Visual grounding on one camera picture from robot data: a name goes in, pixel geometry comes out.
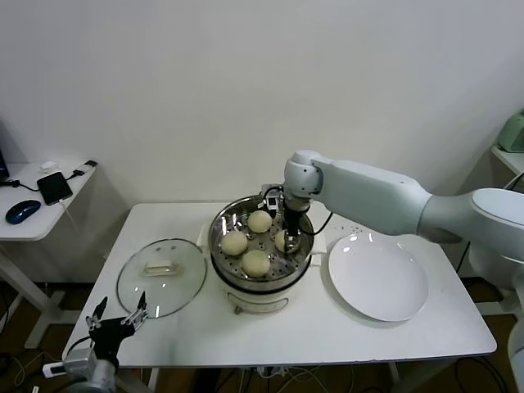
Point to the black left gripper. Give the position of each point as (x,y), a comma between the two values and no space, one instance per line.
(108,335)

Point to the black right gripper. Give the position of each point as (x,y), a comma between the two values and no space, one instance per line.
(293,217)

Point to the white steamed baozi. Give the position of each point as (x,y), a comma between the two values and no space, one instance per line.
(256,263)
(259,222)
(234,244)
(279,240)

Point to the glass pot lid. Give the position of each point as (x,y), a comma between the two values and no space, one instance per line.
(163,294)

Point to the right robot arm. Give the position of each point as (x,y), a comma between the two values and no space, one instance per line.
(389,196)

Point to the stainless steel steamer basket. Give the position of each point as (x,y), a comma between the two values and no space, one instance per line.
(221,229)

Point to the white electric cooker pot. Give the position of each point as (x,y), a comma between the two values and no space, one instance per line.
(258,305)

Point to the white round plate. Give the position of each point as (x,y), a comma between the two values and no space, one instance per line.
(376,278)

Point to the white side desk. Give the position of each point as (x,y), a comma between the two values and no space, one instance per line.
(28,231)

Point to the blue computer mouse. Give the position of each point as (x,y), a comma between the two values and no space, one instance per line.
(23,210)

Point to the black smartphone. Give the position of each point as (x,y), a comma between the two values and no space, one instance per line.
(55,188)

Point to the black adapter dongle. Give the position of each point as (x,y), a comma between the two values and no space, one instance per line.
(86,168)

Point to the small white charger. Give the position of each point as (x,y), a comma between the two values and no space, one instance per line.
(48,166)

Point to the dark laptop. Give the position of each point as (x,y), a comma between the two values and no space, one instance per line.
(3,163)

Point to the white shelf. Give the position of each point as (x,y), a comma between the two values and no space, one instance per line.
(509,157)

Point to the green appliance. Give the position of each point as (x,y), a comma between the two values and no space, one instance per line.
(513,135)

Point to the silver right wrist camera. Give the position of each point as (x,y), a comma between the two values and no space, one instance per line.
(271,201)

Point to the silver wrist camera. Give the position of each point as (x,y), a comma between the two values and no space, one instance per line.
(79,361)
(271,201)

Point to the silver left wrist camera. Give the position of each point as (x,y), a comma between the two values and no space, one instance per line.
(79,361)

